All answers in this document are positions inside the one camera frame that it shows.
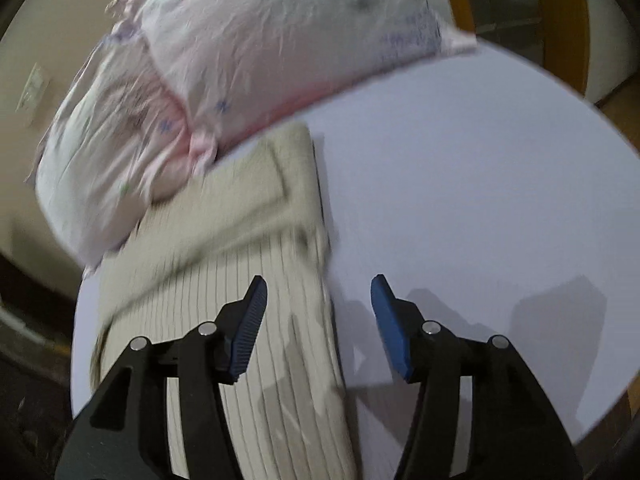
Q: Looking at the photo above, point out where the beige cable-knit sweater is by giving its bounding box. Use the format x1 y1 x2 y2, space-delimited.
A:
90 122 357 479

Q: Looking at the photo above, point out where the white wall switch plate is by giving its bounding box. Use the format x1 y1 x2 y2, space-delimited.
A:
16 63 50 112

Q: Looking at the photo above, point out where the lavender bed sheet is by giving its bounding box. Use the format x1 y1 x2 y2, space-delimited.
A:
72 44 639 479

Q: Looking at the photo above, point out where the pink floral pillow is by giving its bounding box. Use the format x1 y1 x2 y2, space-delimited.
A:
30 0 477 268

